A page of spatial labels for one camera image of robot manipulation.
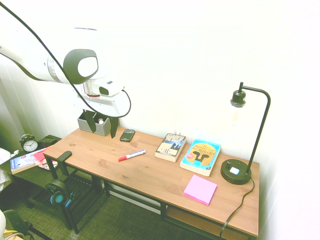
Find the white rounded object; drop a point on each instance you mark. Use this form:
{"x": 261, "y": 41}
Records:
{"x": 2, "y": 222}

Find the colourful magazine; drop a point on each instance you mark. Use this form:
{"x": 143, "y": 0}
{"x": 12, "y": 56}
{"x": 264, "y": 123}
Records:
{"x": 48, "y": 165}

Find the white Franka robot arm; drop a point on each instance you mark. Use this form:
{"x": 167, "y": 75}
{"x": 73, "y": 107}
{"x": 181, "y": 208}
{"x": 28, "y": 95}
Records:
{"x": 82, "y": 65}

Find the black desk lamp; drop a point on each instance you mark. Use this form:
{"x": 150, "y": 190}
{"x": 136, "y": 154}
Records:
{"x": 235, "y": 175}

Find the white crumpled cloth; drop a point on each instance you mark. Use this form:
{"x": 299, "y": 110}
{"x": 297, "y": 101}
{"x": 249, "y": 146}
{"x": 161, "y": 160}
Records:
{"x": 4, "y": 175}

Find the pink sticky note pad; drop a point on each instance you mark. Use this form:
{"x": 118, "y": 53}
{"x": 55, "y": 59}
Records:
{"x": 200, "y": 189}

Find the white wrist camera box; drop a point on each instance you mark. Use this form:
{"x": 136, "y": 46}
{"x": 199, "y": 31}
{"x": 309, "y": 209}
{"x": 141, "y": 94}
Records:
{"x": 110, "y": 88}

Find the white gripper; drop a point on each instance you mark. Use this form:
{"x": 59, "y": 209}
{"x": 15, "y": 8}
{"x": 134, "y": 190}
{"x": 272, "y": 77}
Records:
{"x": 100, "y": 106}

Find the blue and white book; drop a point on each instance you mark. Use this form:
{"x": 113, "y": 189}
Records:
{"x": 22, "y": 163}

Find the small white plug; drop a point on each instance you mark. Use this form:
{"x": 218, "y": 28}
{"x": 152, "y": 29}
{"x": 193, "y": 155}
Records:
{"x": 177, "y": 132}

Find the small dark box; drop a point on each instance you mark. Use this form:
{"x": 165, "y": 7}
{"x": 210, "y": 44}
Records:
{"x": 47, "y": 143}

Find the wooden desk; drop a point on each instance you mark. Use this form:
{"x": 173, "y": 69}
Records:
{"x": 162, "y": 210}

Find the dark paperback book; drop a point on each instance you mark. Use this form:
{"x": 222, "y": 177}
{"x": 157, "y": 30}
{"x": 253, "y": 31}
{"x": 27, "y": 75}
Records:
{"x": 170, "y": 148}

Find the turquoise Song of Achilles book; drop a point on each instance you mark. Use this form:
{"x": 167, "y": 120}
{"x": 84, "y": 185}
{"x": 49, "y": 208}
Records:
{"x": 200, "y": 157}

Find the grey compartment desk holder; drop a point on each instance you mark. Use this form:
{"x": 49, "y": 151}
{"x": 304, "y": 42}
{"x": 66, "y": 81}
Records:
{"x": 100, "y": 130}

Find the red capped white marker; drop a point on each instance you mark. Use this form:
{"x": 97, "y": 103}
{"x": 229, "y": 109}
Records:
{"x": 132, "y": 155}

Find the black and blue headphones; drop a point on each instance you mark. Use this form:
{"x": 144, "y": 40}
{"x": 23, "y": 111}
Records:
{"x": 58, "y": 197}

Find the red paper sheet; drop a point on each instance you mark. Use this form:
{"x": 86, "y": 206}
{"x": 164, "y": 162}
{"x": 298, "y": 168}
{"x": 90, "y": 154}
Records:
{"x": 40, "y": 155}

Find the dark side table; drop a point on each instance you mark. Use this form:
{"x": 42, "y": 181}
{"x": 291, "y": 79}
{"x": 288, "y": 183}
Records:
{"x": 27, "y": 178}

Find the black clamp headphone hanger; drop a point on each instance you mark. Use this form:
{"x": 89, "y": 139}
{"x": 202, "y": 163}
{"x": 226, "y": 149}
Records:
{"x": 61, "y": 160}

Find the black alarm clock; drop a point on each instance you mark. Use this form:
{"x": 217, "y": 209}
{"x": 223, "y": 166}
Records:
{"x": 29, "y": 145}

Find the black mobile phone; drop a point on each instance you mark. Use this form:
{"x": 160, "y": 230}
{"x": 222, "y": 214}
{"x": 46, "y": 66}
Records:
{"x": 127, "y": 135}

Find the wooden desk lower shelf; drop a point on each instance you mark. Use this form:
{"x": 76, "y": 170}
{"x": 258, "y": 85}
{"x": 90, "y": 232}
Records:
{"x": 190, "y": 220}

